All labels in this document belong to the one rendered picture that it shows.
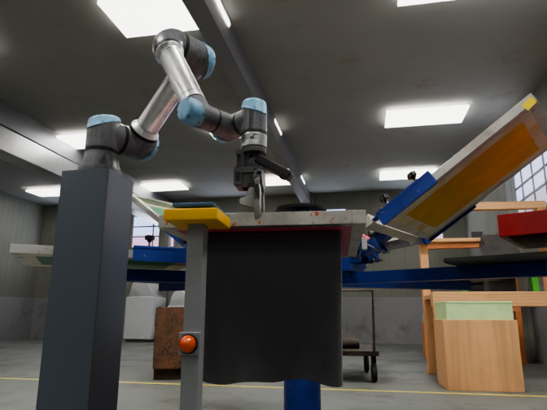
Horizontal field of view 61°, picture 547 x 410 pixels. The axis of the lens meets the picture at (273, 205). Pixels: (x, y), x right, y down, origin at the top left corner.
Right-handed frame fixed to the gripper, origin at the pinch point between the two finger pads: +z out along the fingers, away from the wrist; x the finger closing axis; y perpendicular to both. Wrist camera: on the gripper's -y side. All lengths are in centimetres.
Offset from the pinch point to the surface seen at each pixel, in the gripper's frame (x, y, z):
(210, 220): 24.8, 7.5, 5.6
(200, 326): 20.5, 10.1, 29.4
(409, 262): -1060, -196, -97
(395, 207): -81, -47, -19
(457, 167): -71, -73, -34
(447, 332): -363, -125, 44
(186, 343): 25.2, 11.7, 32.9
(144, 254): -71, 64, 1
